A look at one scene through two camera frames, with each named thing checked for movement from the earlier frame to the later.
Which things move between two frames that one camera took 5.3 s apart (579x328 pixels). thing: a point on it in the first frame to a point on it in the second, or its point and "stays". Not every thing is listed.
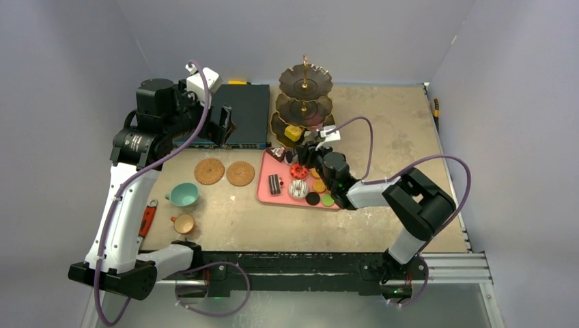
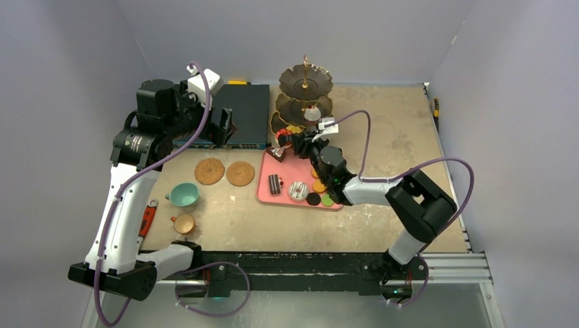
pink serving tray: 292,184 stays
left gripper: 215,132 stays
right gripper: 306,152 stays
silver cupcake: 290,157 to 312,113
